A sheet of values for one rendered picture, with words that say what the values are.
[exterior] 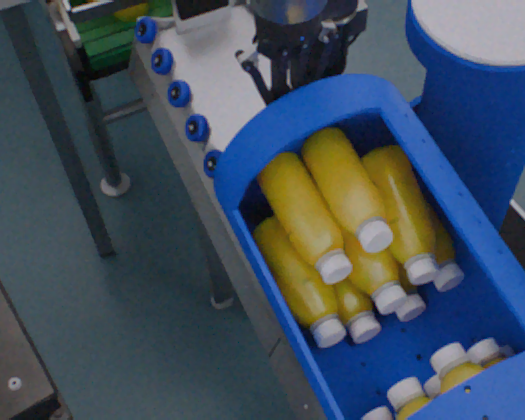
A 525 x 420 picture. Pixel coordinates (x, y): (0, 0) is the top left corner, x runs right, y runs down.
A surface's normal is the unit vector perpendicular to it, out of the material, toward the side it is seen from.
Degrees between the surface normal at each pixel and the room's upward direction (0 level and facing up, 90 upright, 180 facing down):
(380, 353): 8
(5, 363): 1
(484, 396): 9
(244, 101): 0
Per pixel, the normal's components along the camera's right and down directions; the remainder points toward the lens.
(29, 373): 0.04, -0.56
